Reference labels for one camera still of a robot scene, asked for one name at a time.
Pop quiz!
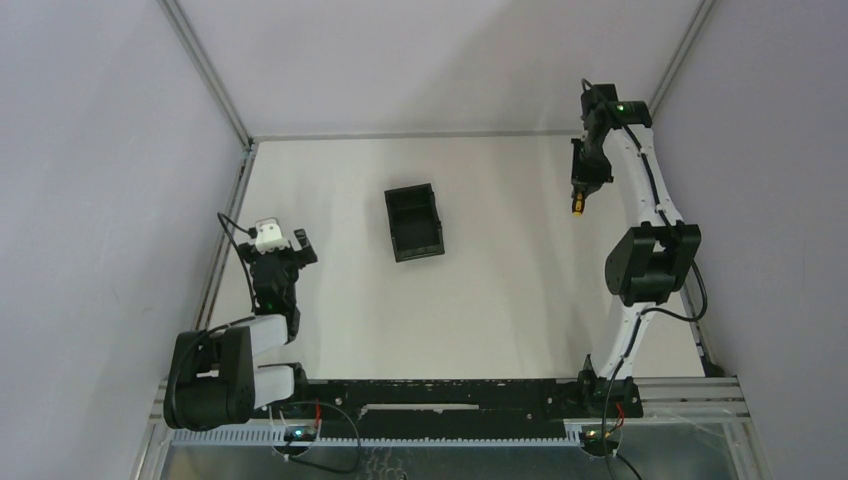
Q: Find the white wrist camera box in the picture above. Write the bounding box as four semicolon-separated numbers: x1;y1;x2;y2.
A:
254;217;291;254

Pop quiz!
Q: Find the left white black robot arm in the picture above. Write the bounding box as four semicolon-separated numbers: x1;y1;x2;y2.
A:
163;221;318;431

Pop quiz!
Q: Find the left green circuit board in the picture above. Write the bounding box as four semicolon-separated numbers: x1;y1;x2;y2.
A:
284;426;318;443

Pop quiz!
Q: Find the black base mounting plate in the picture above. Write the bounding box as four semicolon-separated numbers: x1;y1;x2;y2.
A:
283;378;644;439

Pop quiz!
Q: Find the aluminium frame rail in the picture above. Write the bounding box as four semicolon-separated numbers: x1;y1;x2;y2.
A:
130;0;257;479

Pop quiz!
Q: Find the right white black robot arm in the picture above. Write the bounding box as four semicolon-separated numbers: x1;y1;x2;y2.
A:
571;80;702;416

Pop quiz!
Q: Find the white slotted cable duct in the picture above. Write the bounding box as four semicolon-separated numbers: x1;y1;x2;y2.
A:
171;424;582;447

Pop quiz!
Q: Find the right green circuit board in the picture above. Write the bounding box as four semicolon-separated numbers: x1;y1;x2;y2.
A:
580;429;613;442

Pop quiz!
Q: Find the green circuit board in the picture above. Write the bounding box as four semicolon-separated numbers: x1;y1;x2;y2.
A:
580;429;613;442
284;426;318;443

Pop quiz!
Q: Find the black yellow screwdriver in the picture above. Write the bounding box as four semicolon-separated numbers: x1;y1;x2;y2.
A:
572;190;585;217

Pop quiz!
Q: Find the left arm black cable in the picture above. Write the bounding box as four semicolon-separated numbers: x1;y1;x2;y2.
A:
216;211;260;313

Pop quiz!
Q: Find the black plastic bin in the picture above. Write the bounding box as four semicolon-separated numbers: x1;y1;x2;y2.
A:
384;183;445;263

